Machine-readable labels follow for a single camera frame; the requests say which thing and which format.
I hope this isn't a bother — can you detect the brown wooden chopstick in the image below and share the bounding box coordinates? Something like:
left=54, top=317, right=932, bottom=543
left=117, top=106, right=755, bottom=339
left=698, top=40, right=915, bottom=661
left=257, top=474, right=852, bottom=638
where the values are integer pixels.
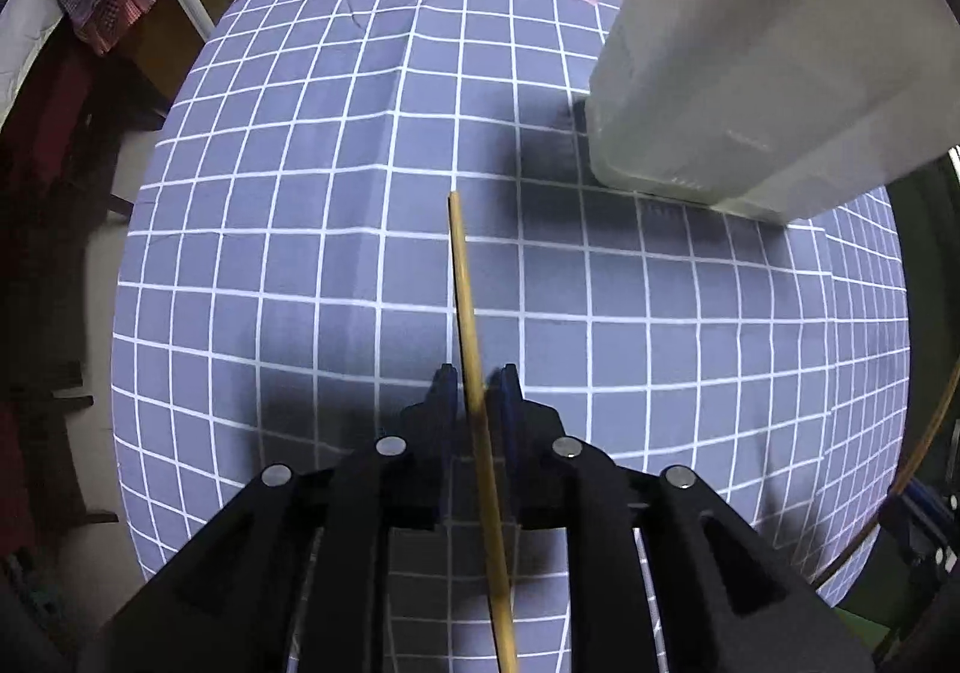
left=448, top=191, right=519, bottom=673

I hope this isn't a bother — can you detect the white plastic utensil holder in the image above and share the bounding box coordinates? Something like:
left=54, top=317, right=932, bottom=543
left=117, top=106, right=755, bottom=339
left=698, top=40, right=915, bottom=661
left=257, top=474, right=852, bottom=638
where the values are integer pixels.
left=586, top=0, right=958, bottom=223

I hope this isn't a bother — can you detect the white hanging sheet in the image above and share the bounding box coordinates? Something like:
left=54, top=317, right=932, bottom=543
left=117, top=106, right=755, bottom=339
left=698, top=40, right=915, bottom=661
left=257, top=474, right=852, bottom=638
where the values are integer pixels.
left=0, top=0, right=64, bottom=125

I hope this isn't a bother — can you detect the blue checkered tablecloth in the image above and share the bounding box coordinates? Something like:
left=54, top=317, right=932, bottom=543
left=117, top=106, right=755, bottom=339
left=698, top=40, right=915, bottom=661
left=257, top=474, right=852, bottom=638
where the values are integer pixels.
left=82, top=0, right=910, bottom=671

